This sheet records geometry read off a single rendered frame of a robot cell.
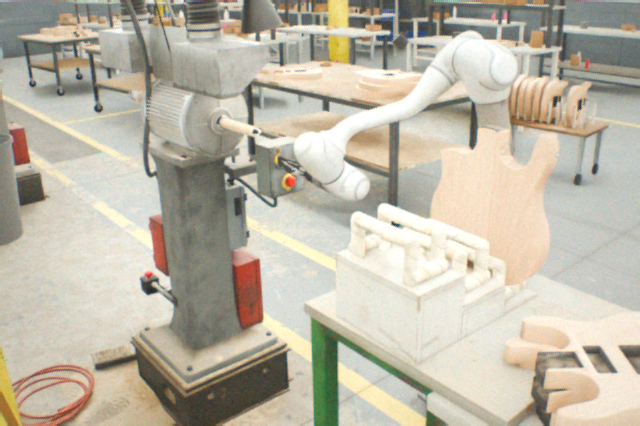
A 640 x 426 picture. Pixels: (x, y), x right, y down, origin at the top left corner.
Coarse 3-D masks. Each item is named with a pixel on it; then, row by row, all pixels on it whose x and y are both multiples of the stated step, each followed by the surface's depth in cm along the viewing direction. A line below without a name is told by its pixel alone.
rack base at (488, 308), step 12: (480, 288) 143; (492, 288) 143; (504, 288) 145; (468, 300) 138; (480, 300) 140; (492, 300) 143; (468, 312) 138; (480, 312) 141; (492, 312) 144; (468, 324) 139; (480, 324) 143
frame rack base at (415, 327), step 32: (384, 256) 142; (352, 288) 142; (384, 288) 133; (416, 288) 128; (448, 288) 130; (352, 320) 146; (384, 320) 136; (416, 320) 127; (448, 320) 134; (416, 352) 130
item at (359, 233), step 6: (354, 228) 138; (360, 228) 138; (354, 234) 139; (360, 234) 138; (354, 240) 139; (360, 240) 139; (354, 246) 140; (360, 246) 140; (354, 252) 140; (360, 252) 140; (354, 258) 141; (360, 258) 141
